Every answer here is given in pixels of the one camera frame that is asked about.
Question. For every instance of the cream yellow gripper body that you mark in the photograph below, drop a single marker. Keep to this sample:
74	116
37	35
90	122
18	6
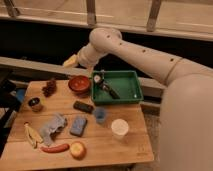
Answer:
71	61

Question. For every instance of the dark red grape bunch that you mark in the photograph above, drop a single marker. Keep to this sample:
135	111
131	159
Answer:
50	88

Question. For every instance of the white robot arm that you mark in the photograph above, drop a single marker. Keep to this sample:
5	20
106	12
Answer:
186	110

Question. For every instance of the green plastic tray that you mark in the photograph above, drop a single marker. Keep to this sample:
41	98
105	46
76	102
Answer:
124	83

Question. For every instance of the black tool in tray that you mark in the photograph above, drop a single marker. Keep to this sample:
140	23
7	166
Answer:
104	86

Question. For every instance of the red bowl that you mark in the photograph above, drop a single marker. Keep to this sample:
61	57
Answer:
79	84

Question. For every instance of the round white dial object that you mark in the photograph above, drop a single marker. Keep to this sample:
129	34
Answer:
97	79

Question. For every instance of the small dark cup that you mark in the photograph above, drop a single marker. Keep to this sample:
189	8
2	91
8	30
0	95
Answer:
35	104

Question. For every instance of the small blue cup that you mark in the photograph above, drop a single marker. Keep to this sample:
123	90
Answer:
99	114

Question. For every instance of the blue sponge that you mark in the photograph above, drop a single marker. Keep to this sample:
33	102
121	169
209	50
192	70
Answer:
78	126

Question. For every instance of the crumpled grey cloth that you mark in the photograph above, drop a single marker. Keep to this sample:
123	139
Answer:
54	125

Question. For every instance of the black chair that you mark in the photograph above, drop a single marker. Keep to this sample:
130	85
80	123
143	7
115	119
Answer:
7	100

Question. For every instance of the white round cup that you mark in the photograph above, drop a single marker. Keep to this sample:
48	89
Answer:
119	128

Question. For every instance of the red sausage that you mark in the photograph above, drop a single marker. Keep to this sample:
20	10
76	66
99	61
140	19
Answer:
56	149

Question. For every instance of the red yellow apple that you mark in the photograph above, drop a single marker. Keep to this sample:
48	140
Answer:
77	150

